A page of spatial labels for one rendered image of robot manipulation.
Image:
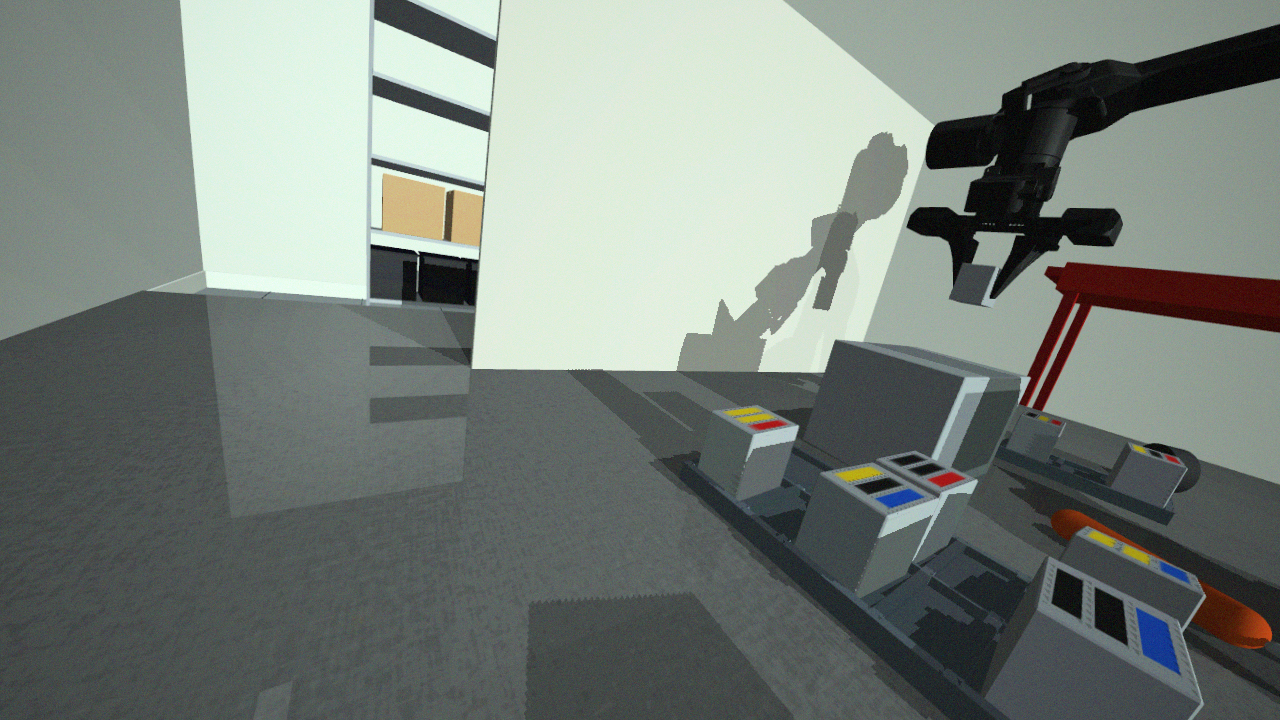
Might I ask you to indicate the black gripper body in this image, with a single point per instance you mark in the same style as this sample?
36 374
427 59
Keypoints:
1082 226

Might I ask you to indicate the orange capsule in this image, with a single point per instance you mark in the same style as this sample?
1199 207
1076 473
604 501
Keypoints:
1219 614

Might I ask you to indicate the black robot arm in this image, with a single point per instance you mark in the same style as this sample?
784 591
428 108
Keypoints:
1078 99

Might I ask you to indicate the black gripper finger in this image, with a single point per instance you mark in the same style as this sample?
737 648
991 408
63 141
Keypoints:
1025 250
963 249

